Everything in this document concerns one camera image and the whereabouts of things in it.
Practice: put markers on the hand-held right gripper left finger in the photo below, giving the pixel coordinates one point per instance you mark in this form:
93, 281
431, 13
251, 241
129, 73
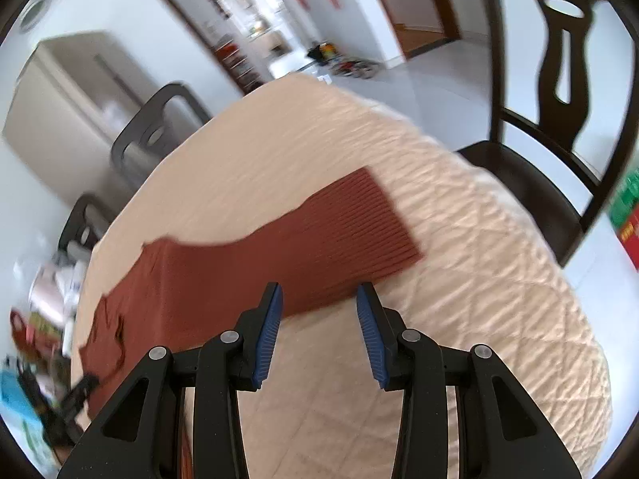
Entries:
267, 334

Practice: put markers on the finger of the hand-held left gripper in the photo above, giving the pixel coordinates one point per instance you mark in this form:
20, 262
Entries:
82, 391

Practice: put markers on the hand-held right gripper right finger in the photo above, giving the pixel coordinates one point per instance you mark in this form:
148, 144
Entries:
372, 334

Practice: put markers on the brown knit sweater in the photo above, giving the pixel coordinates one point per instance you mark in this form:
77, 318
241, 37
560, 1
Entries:
319, 239

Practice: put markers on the blue plastic bag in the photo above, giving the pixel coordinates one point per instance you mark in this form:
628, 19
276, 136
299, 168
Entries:
12, 391

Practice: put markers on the red bag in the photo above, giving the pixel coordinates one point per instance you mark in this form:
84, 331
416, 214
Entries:
20, 332

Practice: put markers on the pink electric kettle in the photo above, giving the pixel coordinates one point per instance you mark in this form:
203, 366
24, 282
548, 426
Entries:
47, 294

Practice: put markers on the beige quilted table cover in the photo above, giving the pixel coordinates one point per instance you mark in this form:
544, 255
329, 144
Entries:
449, 259

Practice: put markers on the grey plastic chair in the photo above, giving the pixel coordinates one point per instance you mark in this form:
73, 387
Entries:
150, 124
85, 219

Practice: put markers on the dark wooden chair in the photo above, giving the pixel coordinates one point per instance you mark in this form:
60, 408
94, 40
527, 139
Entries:
524, 169

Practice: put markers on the pile of shoes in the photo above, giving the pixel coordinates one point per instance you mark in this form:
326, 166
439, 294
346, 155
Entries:
357, 69

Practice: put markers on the shoe rack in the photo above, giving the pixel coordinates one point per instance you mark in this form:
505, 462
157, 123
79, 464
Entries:
239, 62

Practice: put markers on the green box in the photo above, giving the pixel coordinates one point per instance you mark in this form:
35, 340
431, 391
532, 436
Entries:
626, 199

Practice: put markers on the beige refrigerator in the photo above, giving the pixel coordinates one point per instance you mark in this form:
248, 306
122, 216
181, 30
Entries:
65, 90

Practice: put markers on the brown wooden door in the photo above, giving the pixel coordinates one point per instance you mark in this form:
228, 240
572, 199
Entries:
424, 5

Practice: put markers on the round ceiling light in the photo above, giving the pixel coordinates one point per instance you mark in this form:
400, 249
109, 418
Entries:
36, 14

